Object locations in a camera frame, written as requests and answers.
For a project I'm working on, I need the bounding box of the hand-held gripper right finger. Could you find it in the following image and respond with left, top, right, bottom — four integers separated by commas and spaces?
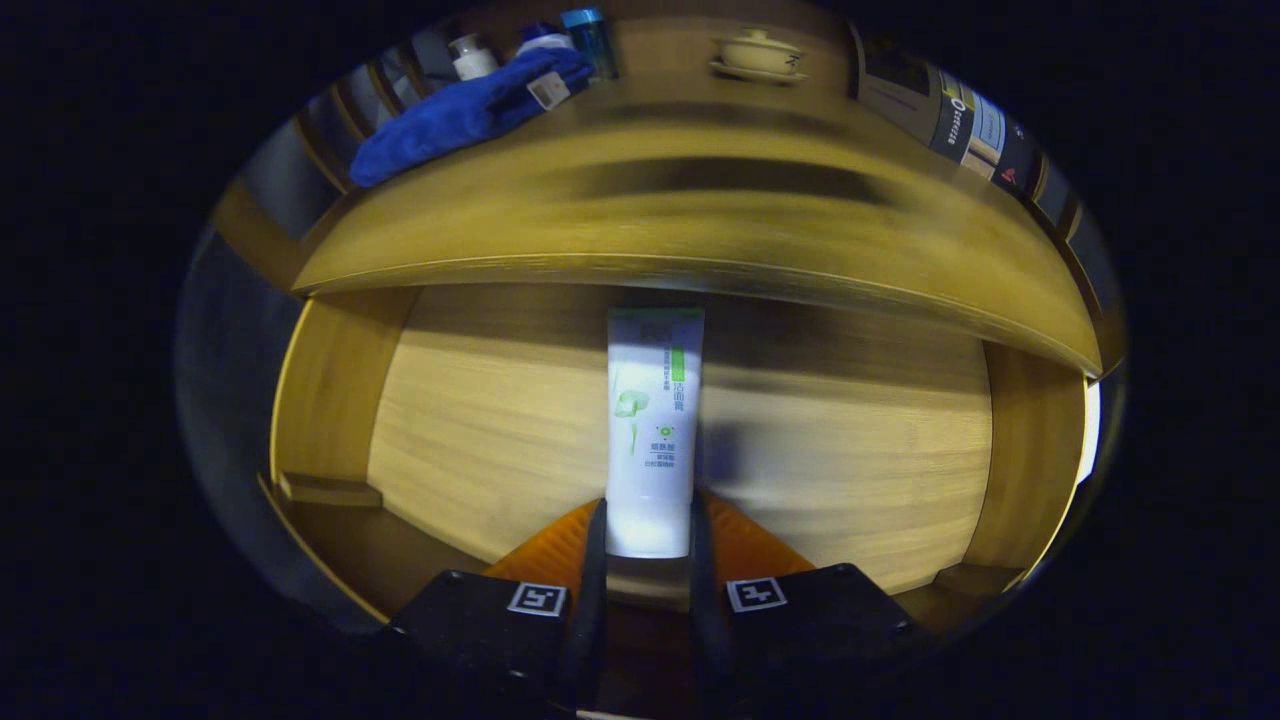
690, 490, 916, 713

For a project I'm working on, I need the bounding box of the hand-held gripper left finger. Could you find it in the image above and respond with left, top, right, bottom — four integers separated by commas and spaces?
385, 497, 609, 713

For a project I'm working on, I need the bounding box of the white tube green print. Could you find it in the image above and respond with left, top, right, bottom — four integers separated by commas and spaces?
604, 307, 706, 559

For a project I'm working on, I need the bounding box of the wooden drawer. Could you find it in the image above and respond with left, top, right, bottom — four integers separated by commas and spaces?
215, 283, 1101, 641

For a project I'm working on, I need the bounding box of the wooden countertop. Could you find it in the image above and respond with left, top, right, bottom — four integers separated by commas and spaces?
290, 20, 1106, 379

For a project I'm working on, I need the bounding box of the wooden cabinet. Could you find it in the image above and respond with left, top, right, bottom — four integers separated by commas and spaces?
210, 0, 1126, 381

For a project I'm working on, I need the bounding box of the black backdrop cloth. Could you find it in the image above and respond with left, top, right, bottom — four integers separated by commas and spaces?
175, 120, 381, 641

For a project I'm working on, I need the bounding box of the blue folded towel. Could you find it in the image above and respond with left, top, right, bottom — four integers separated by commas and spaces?
349, 47, 596, 189

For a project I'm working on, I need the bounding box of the light blue spine book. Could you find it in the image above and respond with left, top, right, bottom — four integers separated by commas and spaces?
965, 100, 1006, 181

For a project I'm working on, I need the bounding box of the beige lidded teacup with saucer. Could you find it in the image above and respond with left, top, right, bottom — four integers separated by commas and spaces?
711, 28, 807, 85

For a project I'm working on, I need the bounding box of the white pump bottle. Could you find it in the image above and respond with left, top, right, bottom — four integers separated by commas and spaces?
447, 33, 500, 81

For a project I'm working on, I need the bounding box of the teal slim bottle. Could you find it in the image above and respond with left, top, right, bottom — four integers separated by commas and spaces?
560, 8, 618, 81

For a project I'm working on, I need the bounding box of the white bottle blue cap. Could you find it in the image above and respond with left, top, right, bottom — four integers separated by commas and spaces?
517, 22, 574, 56

